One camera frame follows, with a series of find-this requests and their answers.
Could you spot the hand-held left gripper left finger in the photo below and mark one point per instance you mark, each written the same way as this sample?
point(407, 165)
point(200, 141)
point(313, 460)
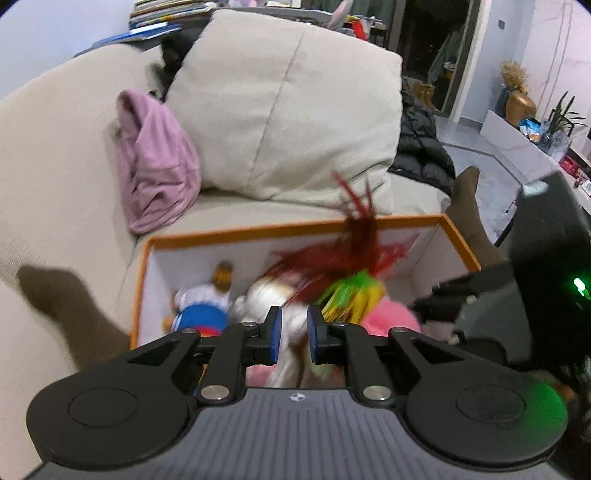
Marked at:
point(275, 334)

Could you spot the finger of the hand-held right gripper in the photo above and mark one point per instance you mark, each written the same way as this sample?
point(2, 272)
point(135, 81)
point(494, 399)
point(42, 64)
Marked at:
point(443, 300)

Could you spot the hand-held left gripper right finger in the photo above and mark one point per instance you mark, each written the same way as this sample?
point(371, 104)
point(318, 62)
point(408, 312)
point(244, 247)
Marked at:
point(314, 333)

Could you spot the red feather toy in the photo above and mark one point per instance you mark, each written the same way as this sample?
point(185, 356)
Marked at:
point(351, 258)

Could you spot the orange storage box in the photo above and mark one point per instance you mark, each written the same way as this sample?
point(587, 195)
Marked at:
point(184, 258)

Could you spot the white plush toy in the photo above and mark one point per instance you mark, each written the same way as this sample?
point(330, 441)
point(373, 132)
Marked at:
point(263, 300)

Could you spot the pink plush toy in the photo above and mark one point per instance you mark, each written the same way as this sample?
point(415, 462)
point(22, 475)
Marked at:
point(392, 316)

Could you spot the doll in blue white dress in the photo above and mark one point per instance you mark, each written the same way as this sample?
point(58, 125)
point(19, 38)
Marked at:
point(203, 304)

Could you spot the person's right foot brown sock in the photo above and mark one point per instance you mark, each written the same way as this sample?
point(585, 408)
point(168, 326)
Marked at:
point(468, 212)

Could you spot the person's foot brown sock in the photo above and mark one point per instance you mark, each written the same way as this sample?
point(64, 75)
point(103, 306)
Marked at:
point(468, 212)
point(69, 309)

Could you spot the red box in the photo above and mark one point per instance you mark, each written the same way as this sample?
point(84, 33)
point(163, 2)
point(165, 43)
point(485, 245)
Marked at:
point(571, 164)

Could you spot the white low cabinet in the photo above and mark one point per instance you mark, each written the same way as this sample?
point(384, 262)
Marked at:
point(512, 143)

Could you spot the green plant in glass vase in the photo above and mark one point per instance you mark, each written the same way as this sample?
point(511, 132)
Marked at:
point(561, 124)

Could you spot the black puffer jacket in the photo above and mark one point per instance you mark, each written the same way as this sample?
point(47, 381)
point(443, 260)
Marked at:
point(422, 147)

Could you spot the gold vase with dried flowers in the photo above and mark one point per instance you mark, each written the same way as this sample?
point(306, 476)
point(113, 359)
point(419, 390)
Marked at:
point(519, 104)

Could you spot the pink cloth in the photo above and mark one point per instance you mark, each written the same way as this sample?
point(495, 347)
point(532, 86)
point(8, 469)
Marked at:
point(157, 170)

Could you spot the small gold vase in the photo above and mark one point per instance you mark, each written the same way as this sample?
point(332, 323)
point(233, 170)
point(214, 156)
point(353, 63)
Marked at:
point(424, 94)

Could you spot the person's left foot brown sock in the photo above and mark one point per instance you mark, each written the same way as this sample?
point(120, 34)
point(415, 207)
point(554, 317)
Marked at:
point(69, 309)

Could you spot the beige sofa cushion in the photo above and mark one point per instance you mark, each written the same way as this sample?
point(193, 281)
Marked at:
point(286, 101)

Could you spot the beige fabric sofa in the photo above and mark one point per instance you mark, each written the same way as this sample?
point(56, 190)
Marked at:
point(60, 184)

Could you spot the black cloth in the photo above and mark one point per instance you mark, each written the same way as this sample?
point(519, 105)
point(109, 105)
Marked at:
point(173, 64)

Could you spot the blue folder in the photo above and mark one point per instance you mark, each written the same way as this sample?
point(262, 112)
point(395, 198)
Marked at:
point(138, 34)

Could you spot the stack of books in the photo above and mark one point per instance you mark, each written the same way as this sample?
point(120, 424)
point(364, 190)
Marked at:
point(168, 11)

